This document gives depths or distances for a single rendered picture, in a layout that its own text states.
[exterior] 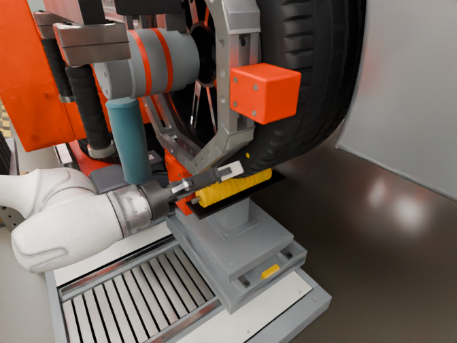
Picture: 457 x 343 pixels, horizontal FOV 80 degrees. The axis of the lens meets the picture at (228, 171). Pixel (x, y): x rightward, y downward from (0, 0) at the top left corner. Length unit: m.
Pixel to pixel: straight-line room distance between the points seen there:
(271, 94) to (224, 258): 0.68
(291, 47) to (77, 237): 0.46
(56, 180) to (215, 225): 0.62
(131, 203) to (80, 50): 0.25
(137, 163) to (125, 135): 0.10
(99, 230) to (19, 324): 0.86
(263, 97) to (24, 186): 0.47
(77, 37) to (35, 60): 0.64
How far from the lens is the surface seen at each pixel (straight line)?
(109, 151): 0.51
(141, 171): 0.88
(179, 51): 0.65
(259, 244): 1.02
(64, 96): 0.83
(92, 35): 0.46
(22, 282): 1.46
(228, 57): 0.47
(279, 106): 0.44
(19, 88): 1.10
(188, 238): 1.16
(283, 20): 0.49
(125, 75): 0.62
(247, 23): 0.48
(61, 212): 0.52
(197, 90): 0.81
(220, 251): 1.00
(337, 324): 1.18
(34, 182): 0.64
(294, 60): 0.49
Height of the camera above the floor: 0.99
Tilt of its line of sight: 33 degrees down
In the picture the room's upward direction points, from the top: straight up
